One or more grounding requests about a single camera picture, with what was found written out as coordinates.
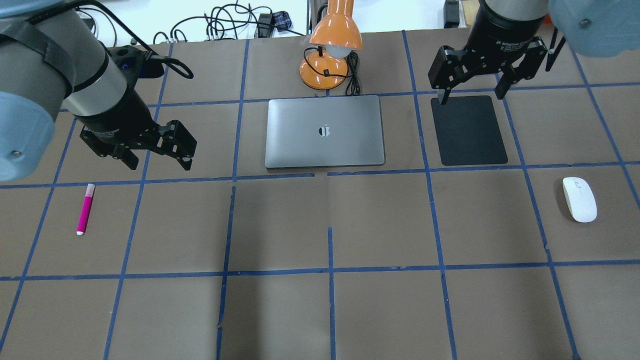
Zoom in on pink marker pen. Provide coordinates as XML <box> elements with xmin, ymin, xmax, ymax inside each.
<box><xmin>76</xmin><ymin>183</ymin><xmax>96</xmax><ymax>236</ymax></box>

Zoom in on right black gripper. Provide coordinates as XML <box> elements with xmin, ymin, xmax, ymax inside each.
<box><xmin>428</xmin><ymin>2</ymin><xmax>548</xmax><ymax>105</ymax></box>

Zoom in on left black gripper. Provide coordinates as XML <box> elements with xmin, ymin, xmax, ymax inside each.
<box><xmin>77</xmin><ymin>101</ymin><xmax>198</xmax><ymax>171</ymax></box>

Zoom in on black mousepad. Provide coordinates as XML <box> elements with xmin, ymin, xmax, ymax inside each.
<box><xmin>430</xmin><ymin>95</ymin><xmax>508</xmax><ymax>166</ymax></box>

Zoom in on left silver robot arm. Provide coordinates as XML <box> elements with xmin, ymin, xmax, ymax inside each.
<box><xmin>0</xmin><ymin>0</ymin><xmax>197</xmax><ymax>182</ymax></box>

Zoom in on white computer mouse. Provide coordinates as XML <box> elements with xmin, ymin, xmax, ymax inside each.
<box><xmin>561</xmin><ymin>177</ymin><xmax>598</xmax><ymax>223</ymax></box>

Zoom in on grey closed laptop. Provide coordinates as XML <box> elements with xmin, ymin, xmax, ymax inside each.
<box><xmin>264</xmin><ymin>95</ymin><xmax>386</xmax><ymax>169</ymax></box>

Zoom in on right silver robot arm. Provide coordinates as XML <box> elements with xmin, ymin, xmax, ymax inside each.
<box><xmin>428</xmin><ymin>0</ymin><xmax>640</xmax><ymax>105</ymax></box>

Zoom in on orange desk lamp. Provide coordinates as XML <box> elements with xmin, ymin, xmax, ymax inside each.
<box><xmin>299</xmin><ymin>0</ymin><xmax>363</xmax><ymax>96</ymax></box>

